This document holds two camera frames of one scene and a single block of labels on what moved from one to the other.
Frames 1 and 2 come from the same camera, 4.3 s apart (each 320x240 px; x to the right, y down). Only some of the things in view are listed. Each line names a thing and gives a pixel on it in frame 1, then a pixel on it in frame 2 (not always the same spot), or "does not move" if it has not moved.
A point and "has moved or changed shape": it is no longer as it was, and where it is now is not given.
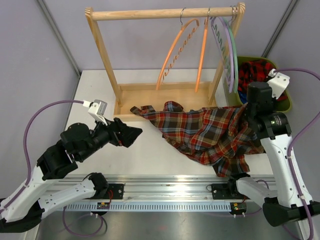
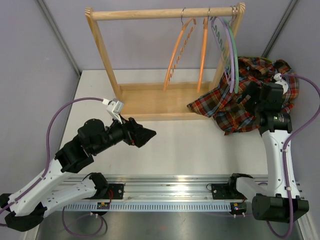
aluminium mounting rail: [153, 193] does not move
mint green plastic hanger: [233, 34] does not move
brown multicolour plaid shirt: [221, 137] to [222, 105]
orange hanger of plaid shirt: [184, 34] has moved or changed shape
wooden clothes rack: [190, 95] does not move
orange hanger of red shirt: [202, 52] does not move
